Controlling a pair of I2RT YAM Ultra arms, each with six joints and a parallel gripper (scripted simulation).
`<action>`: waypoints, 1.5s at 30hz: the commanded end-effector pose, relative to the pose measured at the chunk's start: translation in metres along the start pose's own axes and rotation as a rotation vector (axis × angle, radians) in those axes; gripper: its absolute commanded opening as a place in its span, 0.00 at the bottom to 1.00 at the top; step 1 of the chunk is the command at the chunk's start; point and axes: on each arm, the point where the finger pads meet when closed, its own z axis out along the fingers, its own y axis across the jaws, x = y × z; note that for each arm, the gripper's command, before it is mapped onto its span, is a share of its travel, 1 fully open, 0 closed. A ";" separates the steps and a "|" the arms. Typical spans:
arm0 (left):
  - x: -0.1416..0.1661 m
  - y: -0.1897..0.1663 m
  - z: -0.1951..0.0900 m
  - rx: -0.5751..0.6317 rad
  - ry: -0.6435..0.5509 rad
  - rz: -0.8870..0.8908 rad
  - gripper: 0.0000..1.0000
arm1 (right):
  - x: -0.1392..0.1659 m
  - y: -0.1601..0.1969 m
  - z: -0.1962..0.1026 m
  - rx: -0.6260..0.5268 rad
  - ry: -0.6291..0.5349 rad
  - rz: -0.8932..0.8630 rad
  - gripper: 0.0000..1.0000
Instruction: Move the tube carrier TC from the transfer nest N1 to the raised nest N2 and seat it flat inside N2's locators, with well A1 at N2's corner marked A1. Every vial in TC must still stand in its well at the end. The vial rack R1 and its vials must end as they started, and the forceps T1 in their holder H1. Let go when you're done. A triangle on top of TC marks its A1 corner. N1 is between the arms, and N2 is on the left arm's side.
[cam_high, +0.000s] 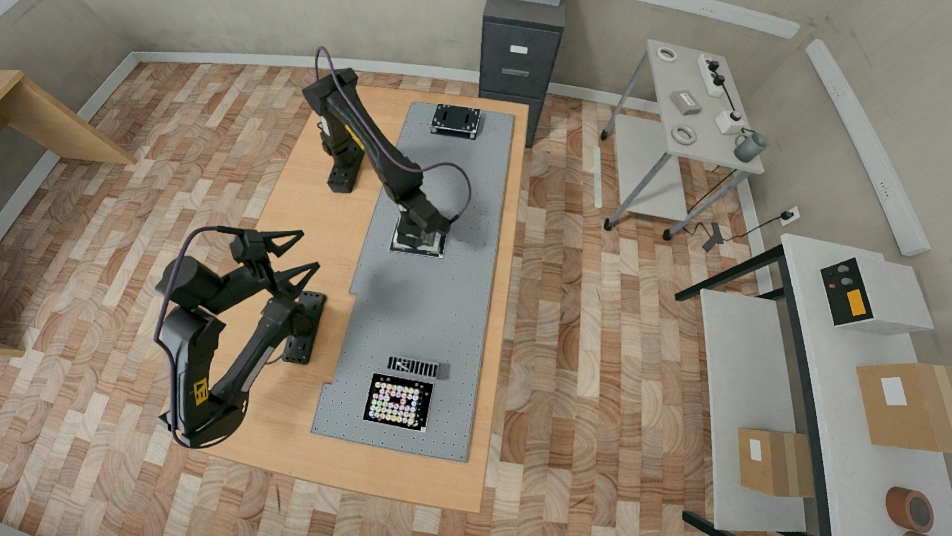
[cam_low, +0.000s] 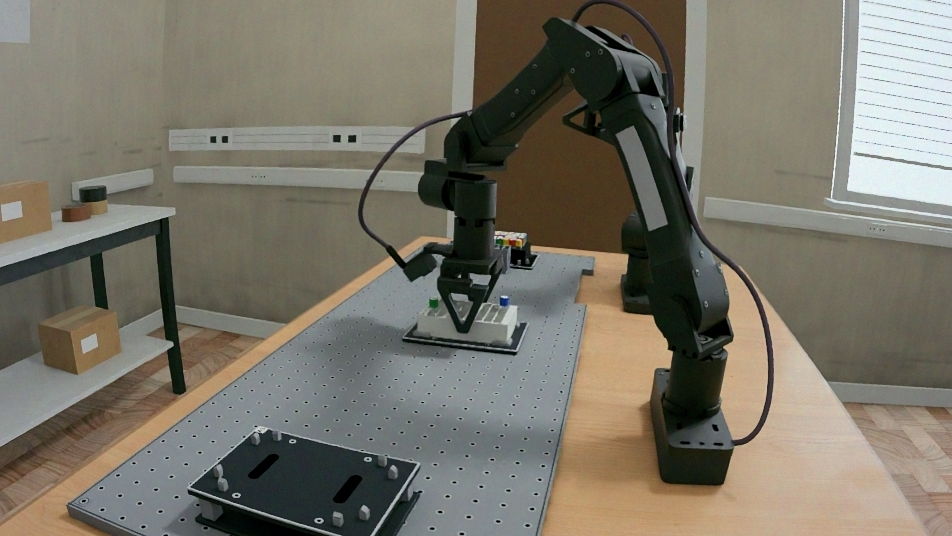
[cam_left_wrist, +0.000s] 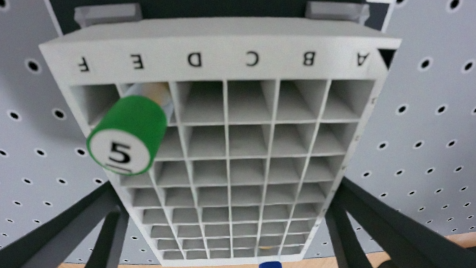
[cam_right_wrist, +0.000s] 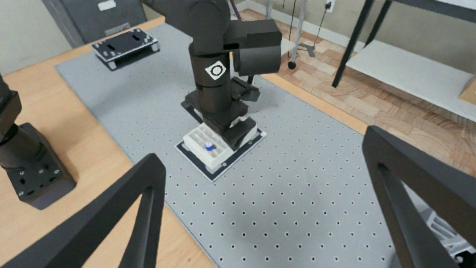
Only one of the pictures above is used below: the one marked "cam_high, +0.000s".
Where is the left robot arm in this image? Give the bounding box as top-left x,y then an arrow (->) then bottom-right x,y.
302,68 -> 451,236

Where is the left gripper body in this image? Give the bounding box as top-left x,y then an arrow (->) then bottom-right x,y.
396,211 -> 449,245

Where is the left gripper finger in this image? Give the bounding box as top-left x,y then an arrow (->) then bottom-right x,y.
398,238 -> 423,249

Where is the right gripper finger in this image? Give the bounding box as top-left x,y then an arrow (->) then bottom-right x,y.
260,230 -> 305,258
273,262 -> 321,300

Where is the white grid rack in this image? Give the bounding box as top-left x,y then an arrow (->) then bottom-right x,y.
393,230 -> 441,252

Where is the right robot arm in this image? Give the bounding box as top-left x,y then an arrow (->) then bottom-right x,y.
162,255 -> 325,448

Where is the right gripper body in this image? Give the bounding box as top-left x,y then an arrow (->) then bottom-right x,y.
225,233 -> 294,302

